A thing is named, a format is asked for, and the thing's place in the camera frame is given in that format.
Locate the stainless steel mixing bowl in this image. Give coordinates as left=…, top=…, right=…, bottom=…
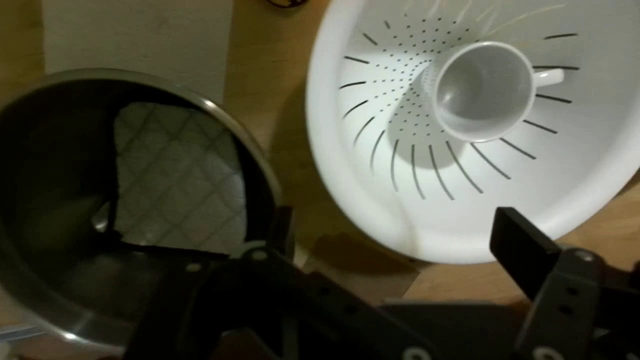
left=0, top=70, right=283, bottom=353

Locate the white plastic colander bowl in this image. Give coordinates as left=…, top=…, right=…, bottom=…
left=306, top=0, right=640, bottom=264

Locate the grey quilted pot holder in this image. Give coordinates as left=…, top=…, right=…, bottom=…
left=114, top=102, right=249, bottom=255

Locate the white ceramic cup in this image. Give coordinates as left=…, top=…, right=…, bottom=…
left=420, top=41, right=567, bottom=143

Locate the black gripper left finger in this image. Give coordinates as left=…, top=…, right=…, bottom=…
left=269, top=207, right=294, bottom=258

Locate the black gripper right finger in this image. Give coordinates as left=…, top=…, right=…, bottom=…
left=491, top=209, right=561, bottom=300

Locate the white paper sheet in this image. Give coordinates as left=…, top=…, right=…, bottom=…
left=40, top=0, right=234, bottom=101

